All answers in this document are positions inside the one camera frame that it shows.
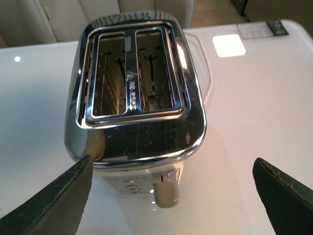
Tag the white chrome two-slot toaster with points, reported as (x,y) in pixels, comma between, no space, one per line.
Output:
(134,102)

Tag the beige toaster lever knob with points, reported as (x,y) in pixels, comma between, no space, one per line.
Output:
(166,193)

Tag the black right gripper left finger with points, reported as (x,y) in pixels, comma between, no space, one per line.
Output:
(55,210)

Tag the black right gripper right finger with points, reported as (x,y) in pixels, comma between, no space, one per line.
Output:
(288,202)

